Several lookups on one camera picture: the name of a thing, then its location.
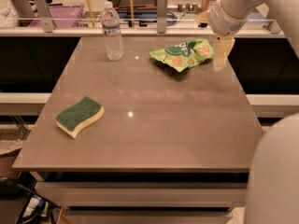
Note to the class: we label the clear plastic water bottle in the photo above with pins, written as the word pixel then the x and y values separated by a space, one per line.
pixel 111 27

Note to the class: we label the table drawer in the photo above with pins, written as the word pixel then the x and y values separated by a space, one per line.
pixel 124 194
pixel 147 217

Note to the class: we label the lower table drawer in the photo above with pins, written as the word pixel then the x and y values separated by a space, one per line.
pixel 147 217

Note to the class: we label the metal rail post centre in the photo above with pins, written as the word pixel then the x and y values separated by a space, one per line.
pixel 161 16

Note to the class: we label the upper table drawer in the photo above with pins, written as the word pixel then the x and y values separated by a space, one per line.
pixel 124 194

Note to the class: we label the green and yellow sponge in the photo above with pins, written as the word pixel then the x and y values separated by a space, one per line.
pixel 79 116

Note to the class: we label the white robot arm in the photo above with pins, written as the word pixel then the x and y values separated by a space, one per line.
pixel 273 186

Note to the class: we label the yellow stick left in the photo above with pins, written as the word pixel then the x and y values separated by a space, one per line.
pixel 91 12

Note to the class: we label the metal rail post left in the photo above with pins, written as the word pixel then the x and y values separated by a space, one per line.
pixel 44 15

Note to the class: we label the purple plastic crate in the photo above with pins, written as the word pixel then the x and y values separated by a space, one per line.
pixel 62 16

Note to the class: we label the box of clutter on floor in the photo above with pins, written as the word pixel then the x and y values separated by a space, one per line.
pixel 39 210

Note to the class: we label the yellow stick centre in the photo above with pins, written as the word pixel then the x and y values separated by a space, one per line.
pixel 132 13

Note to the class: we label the yellow stick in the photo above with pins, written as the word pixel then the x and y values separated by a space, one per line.
pixel 132 13
pixel 91 12

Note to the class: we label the green rice chip bag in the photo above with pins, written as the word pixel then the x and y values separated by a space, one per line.
pixel 184 55

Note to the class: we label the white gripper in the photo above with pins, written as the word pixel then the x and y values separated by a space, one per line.
pixel 224 21

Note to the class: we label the metal rail post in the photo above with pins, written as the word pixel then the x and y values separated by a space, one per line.
pixel 161 16
pixel 44 15

